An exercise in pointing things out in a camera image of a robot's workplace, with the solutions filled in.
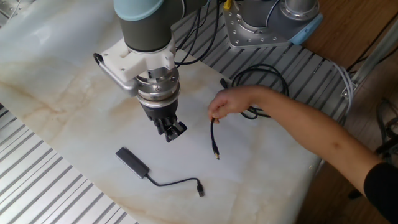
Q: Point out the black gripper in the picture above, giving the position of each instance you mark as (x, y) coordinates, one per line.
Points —
(160, 113)

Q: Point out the grey USB docking station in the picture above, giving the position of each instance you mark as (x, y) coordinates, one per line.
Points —
(132, 161)

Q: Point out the person's right forearm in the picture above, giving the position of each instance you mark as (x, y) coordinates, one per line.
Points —
(311, 130)

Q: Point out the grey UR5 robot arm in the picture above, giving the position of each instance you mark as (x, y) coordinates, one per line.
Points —
(146, 28)

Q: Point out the yellow plug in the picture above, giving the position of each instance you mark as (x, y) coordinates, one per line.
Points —
(228, 4)

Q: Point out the person's right hand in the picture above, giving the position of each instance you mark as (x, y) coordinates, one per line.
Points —
(231, 101)

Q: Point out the marble pattern table mat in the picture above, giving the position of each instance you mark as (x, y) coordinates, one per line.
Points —
(264, 161)

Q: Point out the black shirt sleeve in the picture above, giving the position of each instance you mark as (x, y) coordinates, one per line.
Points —
(384, 189)

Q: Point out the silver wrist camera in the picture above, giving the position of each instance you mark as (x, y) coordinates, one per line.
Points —
(119, 82)

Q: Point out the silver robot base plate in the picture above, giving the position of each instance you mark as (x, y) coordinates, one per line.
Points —
(236, 31)

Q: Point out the aluminium frame post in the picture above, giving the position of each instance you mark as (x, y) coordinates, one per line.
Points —
(373, 56)

